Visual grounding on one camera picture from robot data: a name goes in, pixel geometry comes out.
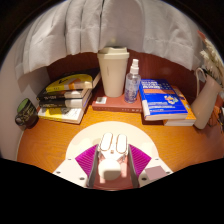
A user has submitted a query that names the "white pleated curtain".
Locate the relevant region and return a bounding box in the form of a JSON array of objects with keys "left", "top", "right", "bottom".
[{"left": 14, "top": 0, "right": 214, "bottom": 79}]

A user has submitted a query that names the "dark mug with green inside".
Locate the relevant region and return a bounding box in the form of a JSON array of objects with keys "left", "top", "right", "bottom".
[{"left": 14, "top": 97, "right": 40, "bottom": 130}]

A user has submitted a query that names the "red-brown book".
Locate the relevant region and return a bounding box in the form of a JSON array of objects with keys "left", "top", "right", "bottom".
[{"left": 91, "top": 87, "right": 144, "bottom": 114}]

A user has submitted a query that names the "cream pitcher vase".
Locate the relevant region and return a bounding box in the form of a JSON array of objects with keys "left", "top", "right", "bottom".
[{"left": 190, "top": 67, "right": 224, "bottom": 130}]

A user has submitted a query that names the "blue book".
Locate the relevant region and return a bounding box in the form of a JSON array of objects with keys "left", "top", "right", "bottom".
[{"left": 138, "top": 78, "right": 189, "bottom": 122}]

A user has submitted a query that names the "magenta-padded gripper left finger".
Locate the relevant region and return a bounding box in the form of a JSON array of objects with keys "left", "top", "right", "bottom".
[{"left": 53, "top": 143, "right": 100, "bottom": 188}]

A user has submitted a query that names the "cream lidded tumbler cup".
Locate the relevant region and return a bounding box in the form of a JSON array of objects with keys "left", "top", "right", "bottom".
[{"left": 96, "top": 46, "right": 130, "bottom": 98}]

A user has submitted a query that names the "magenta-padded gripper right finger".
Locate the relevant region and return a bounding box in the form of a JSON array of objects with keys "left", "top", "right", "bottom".
[{"left": 127, "top": 143, "right": 174, "bottom": 188}]

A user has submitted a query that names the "white computer mouse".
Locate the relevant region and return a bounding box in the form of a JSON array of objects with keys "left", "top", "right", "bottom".
[{"left": 97, "top": 132, "right": 129, "bottom": 183}]

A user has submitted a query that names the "white and yellow book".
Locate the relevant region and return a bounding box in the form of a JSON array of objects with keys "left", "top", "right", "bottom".
[{"left": 37, "top": 99, "right": 90, "bottom": 125}]

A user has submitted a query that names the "yellow and black book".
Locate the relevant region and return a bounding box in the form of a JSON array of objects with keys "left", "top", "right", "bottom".
[{"left": 45, "top": 68, "right": 102, "bottom": 93}]

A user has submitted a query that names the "clear spray bottle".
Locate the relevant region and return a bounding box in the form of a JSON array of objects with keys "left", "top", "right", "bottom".
[{"left": 123, "top": 58, "right": 142, "bottom": 104}]

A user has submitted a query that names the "orange book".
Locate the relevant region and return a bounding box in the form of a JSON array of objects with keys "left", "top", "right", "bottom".
[{"left": 163, "top": 85, "right": 197, "bottom": 127}]

